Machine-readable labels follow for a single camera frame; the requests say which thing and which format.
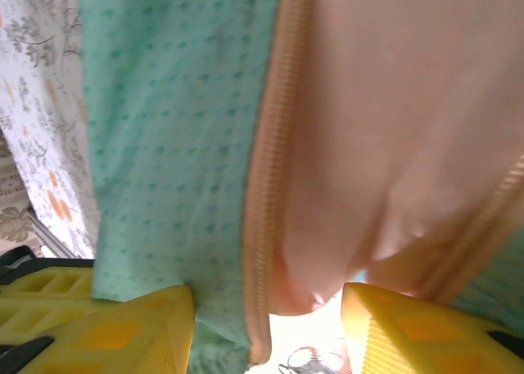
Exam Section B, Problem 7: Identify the aluminium table side rail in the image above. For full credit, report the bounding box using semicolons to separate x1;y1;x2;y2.
27;212;81;261

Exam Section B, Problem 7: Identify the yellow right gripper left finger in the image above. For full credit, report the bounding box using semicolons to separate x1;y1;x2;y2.
38;283;196;374

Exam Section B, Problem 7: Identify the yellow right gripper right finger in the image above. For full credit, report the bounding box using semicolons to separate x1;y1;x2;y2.
341;282;524;374

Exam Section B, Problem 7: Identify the mint green and peach jacket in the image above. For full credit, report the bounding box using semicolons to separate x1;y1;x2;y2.
77;0;524;374

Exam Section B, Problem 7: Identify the floral tablecloth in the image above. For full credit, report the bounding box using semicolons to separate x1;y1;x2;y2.
0;0;346;374

